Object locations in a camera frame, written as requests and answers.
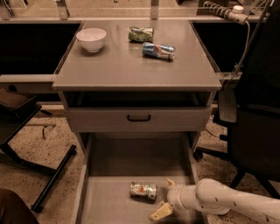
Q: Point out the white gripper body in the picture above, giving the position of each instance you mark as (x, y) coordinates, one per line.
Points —
(174, 196)

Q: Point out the white green 7up can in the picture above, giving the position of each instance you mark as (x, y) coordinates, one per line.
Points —
(144, 190)

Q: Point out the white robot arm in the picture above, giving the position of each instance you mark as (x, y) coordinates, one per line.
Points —
(211, 196)

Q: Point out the open middle drawer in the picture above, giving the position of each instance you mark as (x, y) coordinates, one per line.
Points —
(113, 161)

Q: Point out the grey drawer cabinet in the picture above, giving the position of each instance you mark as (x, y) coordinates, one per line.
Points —
(119, 76)

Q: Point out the closed top drawer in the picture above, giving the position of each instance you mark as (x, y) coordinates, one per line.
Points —
(115, 119)

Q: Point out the blue pepsi can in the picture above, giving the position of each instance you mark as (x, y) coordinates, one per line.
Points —
(166, 52)

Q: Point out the green soda can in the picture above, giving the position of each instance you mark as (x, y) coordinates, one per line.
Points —
(141, 34)

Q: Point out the black office chair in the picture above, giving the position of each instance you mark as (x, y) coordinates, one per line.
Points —
(250, 111)

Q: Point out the brown object bottom left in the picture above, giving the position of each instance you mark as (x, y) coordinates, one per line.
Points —
(13, 210)

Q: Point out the white ceramic bowl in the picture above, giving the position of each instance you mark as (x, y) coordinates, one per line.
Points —
(91, 39)

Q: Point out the white power strip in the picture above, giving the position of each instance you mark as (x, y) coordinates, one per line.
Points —
(235, 14)

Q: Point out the black drawer handle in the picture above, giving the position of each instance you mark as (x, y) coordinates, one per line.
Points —
(138, 118)

